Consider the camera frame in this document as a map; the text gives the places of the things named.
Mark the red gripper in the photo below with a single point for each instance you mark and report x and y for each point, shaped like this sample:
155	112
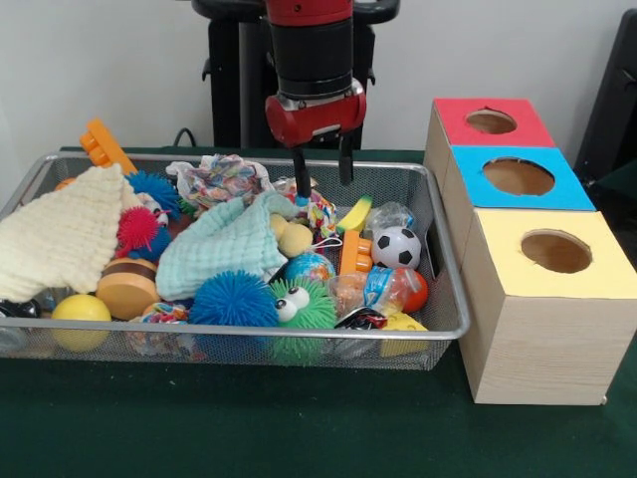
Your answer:
318	119

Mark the yellow plush toy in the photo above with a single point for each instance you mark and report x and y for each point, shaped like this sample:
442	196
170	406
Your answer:
293	239

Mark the light blue muslin cloth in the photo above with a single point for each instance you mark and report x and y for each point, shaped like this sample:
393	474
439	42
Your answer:
219	249

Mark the blue spiky ball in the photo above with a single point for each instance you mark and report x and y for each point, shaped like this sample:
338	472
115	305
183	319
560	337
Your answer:
154	186
234	299

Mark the pink blue fuzzy caterpillar toy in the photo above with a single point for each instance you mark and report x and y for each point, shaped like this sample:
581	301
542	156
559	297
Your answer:
137	226

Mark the orange plastic toy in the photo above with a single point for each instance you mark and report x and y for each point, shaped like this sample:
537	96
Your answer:
99	142

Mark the cream muslin cloth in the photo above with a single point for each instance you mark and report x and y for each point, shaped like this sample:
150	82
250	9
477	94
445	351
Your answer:
60	234

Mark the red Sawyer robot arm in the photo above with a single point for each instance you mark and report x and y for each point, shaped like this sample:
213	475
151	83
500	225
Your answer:
313	55

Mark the wooden box with three holes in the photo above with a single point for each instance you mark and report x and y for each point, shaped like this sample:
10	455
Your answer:
547	348

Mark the yellow banana toy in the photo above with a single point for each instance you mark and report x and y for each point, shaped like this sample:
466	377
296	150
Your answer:
356	214

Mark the small orange toy brick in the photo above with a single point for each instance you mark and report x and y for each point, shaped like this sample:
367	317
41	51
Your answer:
351	254

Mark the crumpled colourful print cloth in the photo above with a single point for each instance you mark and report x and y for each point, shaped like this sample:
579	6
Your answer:
219	179

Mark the black white soccer ball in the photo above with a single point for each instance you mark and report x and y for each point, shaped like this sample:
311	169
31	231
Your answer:
395	249

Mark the green spiky toy with eyes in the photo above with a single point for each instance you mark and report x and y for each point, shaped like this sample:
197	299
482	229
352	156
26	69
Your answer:
318	306

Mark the tan brown toy hamburger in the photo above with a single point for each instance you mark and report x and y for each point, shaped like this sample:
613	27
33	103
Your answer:
124	294

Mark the yellow ball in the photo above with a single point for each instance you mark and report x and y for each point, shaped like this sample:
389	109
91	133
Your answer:
79	309

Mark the dark green side tablecloth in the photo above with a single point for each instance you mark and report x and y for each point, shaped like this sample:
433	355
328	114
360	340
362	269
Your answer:
619	180

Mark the black stand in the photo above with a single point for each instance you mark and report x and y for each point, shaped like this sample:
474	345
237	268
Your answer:
614	89

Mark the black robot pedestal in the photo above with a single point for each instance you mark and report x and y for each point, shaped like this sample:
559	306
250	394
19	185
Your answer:
234	99

